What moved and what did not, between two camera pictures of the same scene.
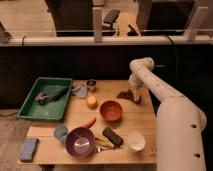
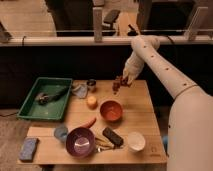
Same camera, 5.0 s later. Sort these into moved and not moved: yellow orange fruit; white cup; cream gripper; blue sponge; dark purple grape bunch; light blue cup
Moved: cream gripper; dark purple grape bunch
Not moved: light blue cup; white cup; blue sponge; yellow orange fruit
